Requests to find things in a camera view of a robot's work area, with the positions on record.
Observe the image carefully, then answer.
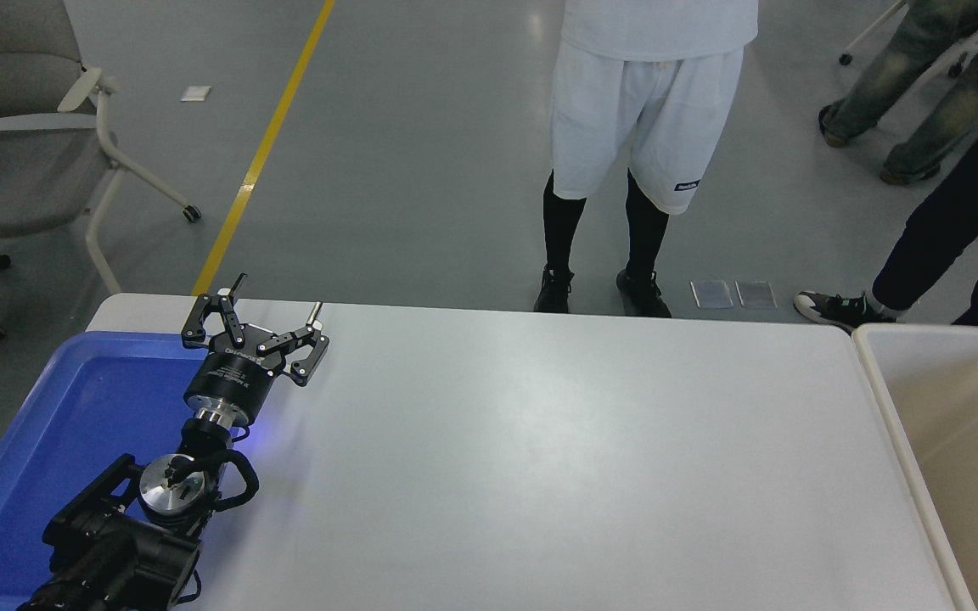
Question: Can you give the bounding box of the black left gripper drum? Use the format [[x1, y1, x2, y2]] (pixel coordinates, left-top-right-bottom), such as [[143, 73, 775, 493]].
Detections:
[[183, 325, 290, 422]]

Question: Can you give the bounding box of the blue plastic tray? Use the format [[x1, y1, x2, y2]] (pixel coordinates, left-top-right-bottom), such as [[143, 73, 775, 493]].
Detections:
[[0, 331, 254, 611]]

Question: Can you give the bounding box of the yellow floor tape line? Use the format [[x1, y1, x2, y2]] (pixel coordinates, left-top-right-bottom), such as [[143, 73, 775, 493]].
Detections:
[[190, 0, 337, 296]]

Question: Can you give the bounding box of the grey floor plate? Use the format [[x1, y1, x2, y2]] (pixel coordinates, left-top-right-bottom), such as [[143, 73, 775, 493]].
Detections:
[[690, 280, 734, 310], [735, 281, 778, 310]]

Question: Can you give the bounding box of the person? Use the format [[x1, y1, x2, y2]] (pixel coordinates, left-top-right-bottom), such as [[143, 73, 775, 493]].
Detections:
[[794, 85, 978, 332], [818, 0, 978, 186], [533, 0, 760, 319]]

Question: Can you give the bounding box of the white chair leg with caster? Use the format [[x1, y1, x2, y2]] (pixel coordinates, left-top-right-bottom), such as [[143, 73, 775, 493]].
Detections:
[[838, 0, 911, 67]]

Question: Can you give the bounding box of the large pale bin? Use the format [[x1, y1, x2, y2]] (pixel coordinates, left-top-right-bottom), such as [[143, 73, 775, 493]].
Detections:
[[851, 322, 978, 611]]

